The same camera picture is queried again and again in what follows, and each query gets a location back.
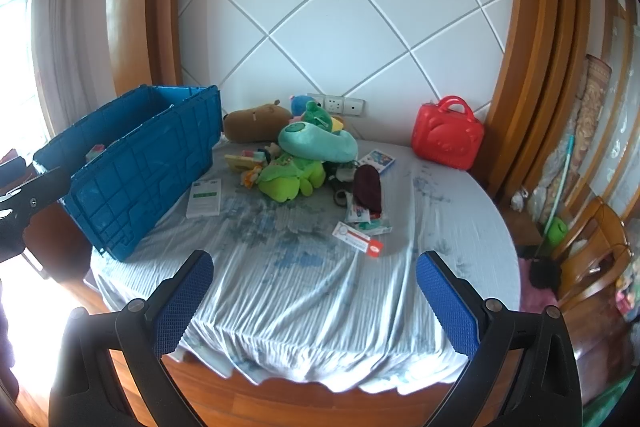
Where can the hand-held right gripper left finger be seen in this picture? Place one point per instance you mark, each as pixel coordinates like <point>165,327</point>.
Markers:
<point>182,302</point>

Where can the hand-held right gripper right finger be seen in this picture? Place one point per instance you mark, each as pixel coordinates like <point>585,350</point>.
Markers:
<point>447,302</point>

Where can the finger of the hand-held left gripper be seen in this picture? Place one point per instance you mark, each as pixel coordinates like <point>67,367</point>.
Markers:
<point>47,187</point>

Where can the blue plastic crate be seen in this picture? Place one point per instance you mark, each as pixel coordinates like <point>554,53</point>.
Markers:
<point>140,187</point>

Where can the cream duck plush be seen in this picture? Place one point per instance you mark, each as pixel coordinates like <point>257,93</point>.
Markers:
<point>250,177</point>

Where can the green frog plush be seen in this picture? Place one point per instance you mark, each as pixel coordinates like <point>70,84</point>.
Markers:
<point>285,182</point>

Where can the teal neck pillow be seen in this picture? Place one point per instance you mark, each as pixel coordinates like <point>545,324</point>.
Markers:
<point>310,142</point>

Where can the round wooden desktop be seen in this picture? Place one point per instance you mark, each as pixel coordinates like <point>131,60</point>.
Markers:
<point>300,407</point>

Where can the small pastel toy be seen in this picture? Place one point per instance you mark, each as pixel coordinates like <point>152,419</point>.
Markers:
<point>95,152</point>

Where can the pink cloth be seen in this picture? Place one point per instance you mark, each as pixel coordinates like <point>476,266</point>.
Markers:
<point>537,294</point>

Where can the white booklet green label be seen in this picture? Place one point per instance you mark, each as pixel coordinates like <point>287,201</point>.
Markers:
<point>204,199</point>

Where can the red white packet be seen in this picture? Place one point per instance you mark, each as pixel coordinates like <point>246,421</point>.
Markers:
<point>355,237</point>

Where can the colourful small packet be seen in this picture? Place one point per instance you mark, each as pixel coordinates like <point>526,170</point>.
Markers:
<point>365,219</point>

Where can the green plastic item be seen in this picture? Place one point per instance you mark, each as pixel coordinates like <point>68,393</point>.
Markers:
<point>555,232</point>

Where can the dark maroon pouch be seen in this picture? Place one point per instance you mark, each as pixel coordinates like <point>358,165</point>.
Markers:
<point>367,187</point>

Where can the teal mop pole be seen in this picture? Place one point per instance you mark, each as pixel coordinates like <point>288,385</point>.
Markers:
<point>557,192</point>

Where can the white curtain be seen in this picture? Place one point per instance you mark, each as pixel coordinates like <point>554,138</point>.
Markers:
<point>70,32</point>

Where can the wooden chair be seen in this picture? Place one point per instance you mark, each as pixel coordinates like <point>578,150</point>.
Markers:
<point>590,232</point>

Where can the red toy suitcase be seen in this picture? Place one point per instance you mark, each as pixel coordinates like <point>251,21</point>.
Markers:
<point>445,139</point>

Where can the brown capybara plush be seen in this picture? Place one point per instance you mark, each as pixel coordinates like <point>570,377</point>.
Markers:
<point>252,119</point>

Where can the green dinosaur plush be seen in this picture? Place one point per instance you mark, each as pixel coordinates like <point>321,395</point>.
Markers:
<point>316,113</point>

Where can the blue round plush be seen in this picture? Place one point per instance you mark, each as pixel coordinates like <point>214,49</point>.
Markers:
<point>300,103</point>

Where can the wooden glass cabinet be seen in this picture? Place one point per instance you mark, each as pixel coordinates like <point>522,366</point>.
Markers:
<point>615,57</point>

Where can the white wall socket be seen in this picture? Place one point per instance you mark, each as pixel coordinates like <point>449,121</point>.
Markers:
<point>350,106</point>

